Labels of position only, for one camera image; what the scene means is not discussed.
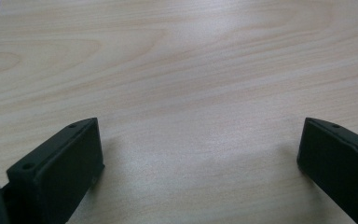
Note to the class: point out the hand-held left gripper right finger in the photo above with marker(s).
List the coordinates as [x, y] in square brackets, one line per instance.
[338, 165]

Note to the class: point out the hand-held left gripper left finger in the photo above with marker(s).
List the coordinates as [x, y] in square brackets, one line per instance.
[59, 168]

